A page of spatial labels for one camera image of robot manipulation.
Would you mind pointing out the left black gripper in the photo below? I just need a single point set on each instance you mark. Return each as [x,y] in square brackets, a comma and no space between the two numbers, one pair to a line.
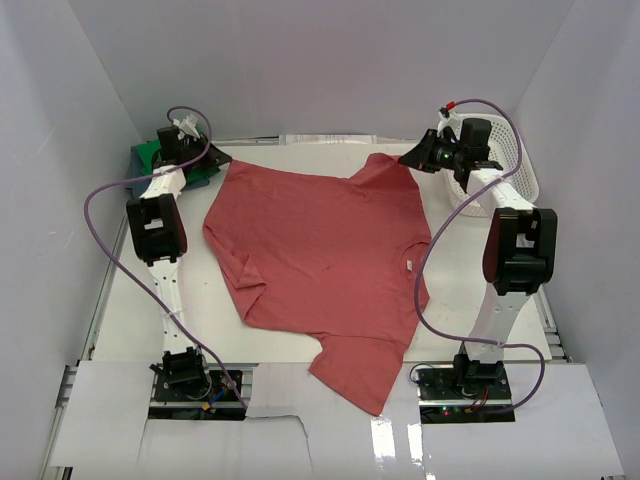
[215,156]

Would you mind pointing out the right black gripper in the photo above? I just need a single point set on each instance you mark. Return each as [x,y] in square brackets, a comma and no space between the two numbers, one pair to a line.
[420,157]

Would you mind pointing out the red t-shirt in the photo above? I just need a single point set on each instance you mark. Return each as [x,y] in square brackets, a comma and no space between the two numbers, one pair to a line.
[332,258]

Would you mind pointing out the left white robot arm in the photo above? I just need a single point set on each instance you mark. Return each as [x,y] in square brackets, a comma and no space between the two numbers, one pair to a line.
[160,242]

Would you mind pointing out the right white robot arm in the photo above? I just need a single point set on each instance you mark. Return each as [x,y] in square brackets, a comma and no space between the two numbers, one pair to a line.
[519,253]

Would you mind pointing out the green folded t-shirt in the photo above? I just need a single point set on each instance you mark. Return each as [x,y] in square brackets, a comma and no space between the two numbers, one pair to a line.
[146,150]

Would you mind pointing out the white paper sheets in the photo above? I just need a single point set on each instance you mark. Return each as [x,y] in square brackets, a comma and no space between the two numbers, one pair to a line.
[326,139]

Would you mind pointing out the blue folded t-shirt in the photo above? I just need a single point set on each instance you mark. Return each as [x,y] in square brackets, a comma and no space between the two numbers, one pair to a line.
[138,188]

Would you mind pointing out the white plastic basket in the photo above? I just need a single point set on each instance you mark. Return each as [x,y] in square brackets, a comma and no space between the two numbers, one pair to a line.
[504,150]

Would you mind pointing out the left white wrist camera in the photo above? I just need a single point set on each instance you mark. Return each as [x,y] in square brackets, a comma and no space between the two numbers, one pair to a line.
[187,126]

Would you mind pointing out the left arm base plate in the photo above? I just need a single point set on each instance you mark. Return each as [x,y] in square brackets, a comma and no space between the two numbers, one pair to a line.
[212,400]

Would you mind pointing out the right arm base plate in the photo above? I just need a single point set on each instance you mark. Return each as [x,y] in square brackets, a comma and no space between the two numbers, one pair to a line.
[444,399]

